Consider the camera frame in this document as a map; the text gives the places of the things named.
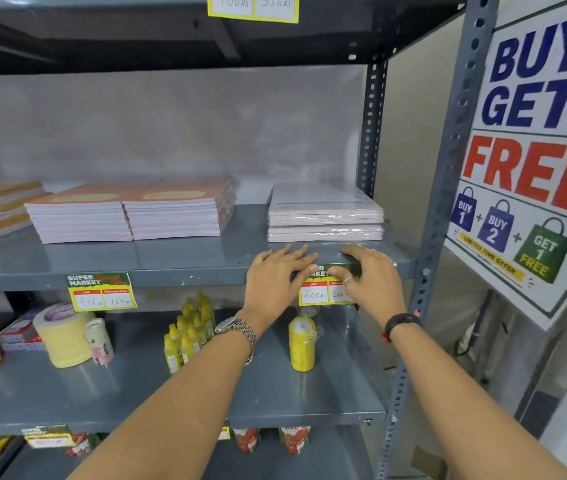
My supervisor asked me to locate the person's left hand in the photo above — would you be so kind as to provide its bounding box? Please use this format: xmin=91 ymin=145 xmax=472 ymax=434
xmin=240 ymin=244 xmax=332 ymax=326

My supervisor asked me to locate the person's right hand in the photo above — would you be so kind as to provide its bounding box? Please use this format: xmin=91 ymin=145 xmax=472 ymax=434
xmin=327 ymin=244 xmax=407 ymax=324

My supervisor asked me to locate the green yellow price label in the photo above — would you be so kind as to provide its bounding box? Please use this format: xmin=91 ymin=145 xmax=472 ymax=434
xmin=22 ymin=425 xmax=75 ymax=449
xmin=298 ymin=264 xmax=362 ymax=307
xmin=66 ymin=272 xmax=138 ymax=312

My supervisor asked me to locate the person's left forearm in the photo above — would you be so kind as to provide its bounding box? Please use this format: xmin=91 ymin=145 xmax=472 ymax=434
xmin=68 ymin=329 xmax=255 ymax=480

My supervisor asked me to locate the person's right forearm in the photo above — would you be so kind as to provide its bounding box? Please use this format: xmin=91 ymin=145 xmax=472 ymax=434
xmin=389 ymin=322 xmax=567 ymax=480

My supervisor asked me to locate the stack of wrapped white pads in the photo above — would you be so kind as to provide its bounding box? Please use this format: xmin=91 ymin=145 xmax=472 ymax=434
xmin=267 ymin=182 xmax=385 ymax=243

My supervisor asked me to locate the yellow thread spool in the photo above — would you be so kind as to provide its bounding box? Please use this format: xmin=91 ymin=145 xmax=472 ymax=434
xmin=288 ymin=316 xmax=317 ymax=373

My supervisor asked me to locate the silver metal wristwatch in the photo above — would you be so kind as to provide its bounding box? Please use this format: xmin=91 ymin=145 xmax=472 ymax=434
xmin=213 ymin=317 xmax=257 ymax=366

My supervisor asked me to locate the black wristband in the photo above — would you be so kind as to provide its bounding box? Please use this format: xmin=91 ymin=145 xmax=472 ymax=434
xmin=380 ymin=312 xmax=422 ymax=344

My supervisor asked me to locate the grey metal shelving rack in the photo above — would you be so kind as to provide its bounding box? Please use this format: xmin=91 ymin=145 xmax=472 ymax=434
xmin=0 ymin=0 xmax=502 ymax=480

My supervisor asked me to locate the stack of orange notebooks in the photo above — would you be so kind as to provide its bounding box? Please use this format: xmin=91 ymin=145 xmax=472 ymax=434
xmin=122 ymin=178 xmax=238 ymax=241
xmin=24 ymin=183 xmax=135 ymax=244

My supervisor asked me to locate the group of yellow glue bottles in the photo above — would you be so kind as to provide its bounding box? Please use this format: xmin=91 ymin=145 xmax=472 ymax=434
xmin=163 ymin=290 xmax=217 ymax=375

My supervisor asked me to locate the red printed pouch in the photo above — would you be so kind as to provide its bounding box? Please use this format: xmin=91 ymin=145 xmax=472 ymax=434
xmin=66 ymin=432 xmax=108 ymax=458
xmin=231 ymin=427 xmax=262 ymax=455
xmin=278 ymin=427 xmax=311 ymax=456

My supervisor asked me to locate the clear plastic back sheet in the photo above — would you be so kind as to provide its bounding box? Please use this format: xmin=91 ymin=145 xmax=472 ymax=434
xmin=0 ymin=65 xmax=367 ymax=191

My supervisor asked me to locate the small white wrapped roll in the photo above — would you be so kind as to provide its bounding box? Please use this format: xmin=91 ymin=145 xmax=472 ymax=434
xmin=85 ymin=318 xmax=115 ymax=367

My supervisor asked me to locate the brown cardboard piece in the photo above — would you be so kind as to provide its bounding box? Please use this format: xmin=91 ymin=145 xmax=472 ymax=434
xmin=410 ymin=446 xmax=448 ymax=480

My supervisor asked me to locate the wide yellow tape roll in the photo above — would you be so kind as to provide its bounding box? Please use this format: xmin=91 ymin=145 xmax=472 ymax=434
xmin=33 ymin=303 xmax=96 ymax=369

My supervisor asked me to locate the white promotion sign board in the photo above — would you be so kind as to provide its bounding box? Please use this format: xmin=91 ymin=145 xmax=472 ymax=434
xmin=444 ymin=0 xmax=567 ymax=332

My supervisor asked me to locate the yellow-edged white price label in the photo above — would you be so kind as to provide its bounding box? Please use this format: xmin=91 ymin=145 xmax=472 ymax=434
xmin=207 ymin=0 xmax=300 ymax=24

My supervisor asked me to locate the red and white box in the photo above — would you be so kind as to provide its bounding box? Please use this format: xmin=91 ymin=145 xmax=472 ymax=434
xmin=0 ymin=308 xmax=47 ymax=352

